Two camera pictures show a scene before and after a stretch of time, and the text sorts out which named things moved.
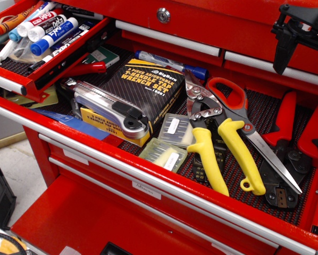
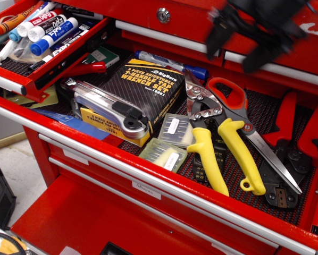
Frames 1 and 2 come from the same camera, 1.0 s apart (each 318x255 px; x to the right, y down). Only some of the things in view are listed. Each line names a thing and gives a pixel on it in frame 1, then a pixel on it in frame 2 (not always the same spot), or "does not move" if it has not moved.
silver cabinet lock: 163,15 does not move
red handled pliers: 97,67 does not move
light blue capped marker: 45,8 does not move
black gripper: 302,21 -> 281,20
